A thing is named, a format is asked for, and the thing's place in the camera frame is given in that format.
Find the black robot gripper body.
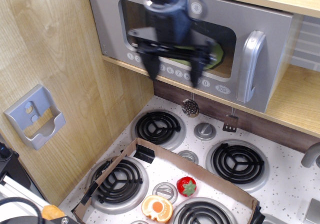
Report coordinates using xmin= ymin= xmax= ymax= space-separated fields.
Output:
xmin=127 ymin=13 xmax=215 ymax=62

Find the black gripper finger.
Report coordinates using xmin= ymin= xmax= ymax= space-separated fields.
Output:
xmin=140 ymin=52 xmax=160 ymax=81
xmin=190 ymin=59 xmax=209 ymax=88

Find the silver toy microwave door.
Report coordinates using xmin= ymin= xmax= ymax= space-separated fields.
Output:
xmin=90 ymin=0 xmax=295 ymax=112

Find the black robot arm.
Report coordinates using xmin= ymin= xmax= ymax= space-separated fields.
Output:
xmin=128 ymin=0 xmax=216 ymax=87

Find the wooden microwave shelf cabinet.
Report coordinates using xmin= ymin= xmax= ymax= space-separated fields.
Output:
xmin=101 ymin=0 xmax=320 ymax=138

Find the green plate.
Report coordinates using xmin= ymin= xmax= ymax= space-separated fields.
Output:
xmin=163 ymin=44 xmax=225 ymax=71

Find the metal slotted spoon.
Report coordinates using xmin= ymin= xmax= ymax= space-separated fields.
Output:
xmin=181 ymin=93 xmax=200 ymax=118

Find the back left black burner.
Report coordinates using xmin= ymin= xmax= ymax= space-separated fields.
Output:
xmin=133 ymin=111 xmax=182 ymax=145

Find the black burner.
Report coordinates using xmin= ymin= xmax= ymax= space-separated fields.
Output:
xmin=208 ymin=143 xmax=265 ymax=184
xmin=133 ymin=111 xmax=182 ymax=145
xmin=175 ymin=201 xmax=232 ymax=223
xmin=94 ymin=157 xmax=149 ymax=208

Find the upper silver stove knob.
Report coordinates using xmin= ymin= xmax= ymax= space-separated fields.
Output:
xmin=193 ymin=123 xmax=217 ymax=141

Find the silver stove knob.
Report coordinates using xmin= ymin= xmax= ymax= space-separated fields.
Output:
xmin=152 ymin=182 xmax=178 ymax=204
xmin=178 ymin=150 xmax=199 ymax=164
xmin=193 ymin=123 xmax=217 ymax=141

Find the small metal spatula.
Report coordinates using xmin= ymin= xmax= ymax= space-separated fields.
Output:
xmin=222 ymin=107 xmax=239 ymax=133

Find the middle silver stove knob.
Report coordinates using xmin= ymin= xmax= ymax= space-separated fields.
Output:
xmin=178 ymin=150 xmax=199 ymax=164

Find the back right black burner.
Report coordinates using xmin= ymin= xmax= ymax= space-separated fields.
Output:
xmin=208 ymin=143 xmax=265 ymax=184

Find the red toy strawberry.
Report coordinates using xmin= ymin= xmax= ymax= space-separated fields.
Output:
xmin=176 ymin=176 xmax=197 ymax=197

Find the front left black burner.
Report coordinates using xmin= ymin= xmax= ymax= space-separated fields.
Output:
xmin=94 ymin=157 xmax=149 ymax=208

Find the lower silver stove knob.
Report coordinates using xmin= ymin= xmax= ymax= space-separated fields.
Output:
xmin=152 ymin=182 xmax=178 ymax=204

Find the front right black burner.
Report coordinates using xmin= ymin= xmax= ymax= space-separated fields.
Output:
xmin=175 ymin=201 xmax=232 ymax=223

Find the orange toy fruit half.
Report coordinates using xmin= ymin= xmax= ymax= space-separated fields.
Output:
xmin=141 ymin=195 xmax=173 ymax=223

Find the grey faucet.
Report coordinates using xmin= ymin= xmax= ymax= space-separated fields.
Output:
xmin=301 ymin=142 xmax=320 ymax=168

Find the cardboard barrier strip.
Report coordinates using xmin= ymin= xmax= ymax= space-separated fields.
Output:
xmin=72 ymin=138 xmax=265 ymax=223

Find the black device at left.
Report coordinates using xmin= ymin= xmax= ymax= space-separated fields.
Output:
xmin=0 ymin=143 xmax=31 ymax=189

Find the orange toy piece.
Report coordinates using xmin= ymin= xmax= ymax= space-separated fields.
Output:
xmin=41 ymin=204 xmax=65 ymax=220

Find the black round base with screw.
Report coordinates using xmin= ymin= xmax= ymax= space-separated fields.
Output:
xmin=1 ymin=216 xmax=78 ymax=224

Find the grey wall phone holder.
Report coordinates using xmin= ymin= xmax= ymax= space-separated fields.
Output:
xmin=4 ymin=84 xmax=66 ymax=150

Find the aluminium rail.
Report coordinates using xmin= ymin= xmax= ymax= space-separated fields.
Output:
xmin=0 ymin=176 xmax=49 ymax=221

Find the black cable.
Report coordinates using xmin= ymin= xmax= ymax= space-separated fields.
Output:
xmin=0 ymin=196 xmax=43 ymax=224

